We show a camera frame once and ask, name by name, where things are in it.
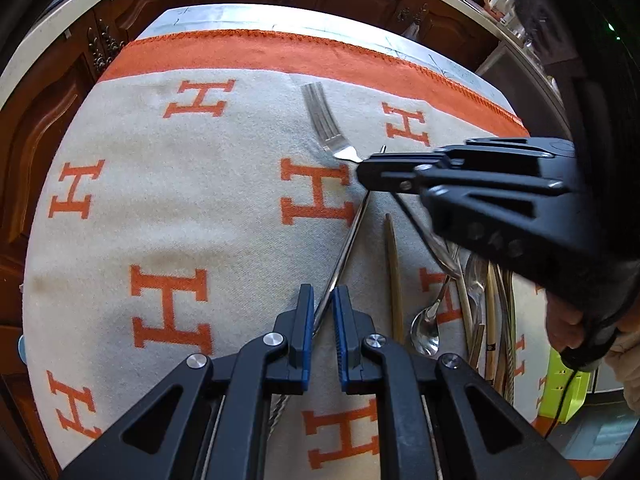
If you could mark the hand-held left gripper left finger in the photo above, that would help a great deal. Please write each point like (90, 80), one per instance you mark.
(306, 320)

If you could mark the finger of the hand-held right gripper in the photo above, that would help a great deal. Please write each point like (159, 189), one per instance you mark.
(500, 152)
(390, 177)

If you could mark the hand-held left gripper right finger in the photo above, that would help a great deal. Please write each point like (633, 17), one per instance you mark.
(341, 320)

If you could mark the silver metal chopstick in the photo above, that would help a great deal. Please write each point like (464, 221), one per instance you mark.
(345, 250)

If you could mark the brown wooden chopstick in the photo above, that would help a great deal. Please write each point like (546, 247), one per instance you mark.
(393, 270)

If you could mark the silver metal fork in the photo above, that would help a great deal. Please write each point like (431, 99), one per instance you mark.
(325, 130)

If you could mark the silver metal spoon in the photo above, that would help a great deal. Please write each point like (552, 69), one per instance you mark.
(425, 332)

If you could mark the bundle of chopsticks and cutlery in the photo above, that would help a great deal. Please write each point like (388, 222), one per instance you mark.
(492, 320)

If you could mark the green plastic cutlery tray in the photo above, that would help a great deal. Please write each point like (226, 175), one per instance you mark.
(560, 390)

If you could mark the person's right hand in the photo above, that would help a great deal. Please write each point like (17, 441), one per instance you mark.
(562, 322)

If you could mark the grey steel appliance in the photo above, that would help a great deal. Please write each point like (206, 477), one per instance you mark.
(505, 70)

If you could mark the hanging plastic bag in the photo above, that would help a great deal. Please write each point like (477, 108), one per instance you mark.
(412, 31)

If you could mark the pink and white kettle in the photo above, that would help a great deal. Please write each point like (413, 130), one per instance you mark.
(497, 2)

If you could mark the orange and beige printed blanket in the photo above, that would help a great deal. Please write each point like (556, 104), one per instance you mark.
(200, 210)

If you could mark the pale plastic tablecloth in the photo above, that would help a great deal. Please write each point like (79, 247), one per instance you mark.
(300, 17)

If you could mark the white kitchen countertop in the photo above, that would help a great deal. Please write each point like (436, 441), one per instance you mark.
(50, 40)

